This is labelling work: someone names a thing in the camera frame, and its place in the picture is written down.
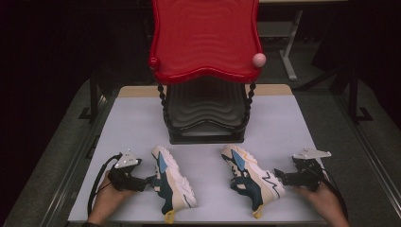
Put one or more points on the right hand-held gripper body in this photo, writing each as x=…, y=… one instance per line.
x=307, y=176

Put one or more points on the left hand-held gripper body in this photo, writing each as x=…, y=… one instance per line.
x=123, y=179

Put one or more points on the white navy beige sneaker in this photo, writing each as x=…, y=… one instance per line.
x=252, y=179
x=171, y=184

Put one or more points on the red and black shoe rack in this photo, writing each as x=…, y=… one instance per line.
x=205, y=38

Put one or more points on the person's left hand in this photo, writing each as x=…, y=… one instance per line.
x=110, y=198

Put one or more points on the person's right hand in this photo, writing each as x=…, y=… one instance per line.
x=321, y=198

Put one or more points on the white table mat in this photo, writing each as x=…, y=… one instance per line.
x=206, y=179

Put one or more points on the black metal stand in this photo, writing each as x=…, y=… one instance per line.
x=93, y=94
x=353, y=94

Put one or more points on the white metal desk frame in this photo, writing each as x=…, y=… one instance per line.
x=288, y=63

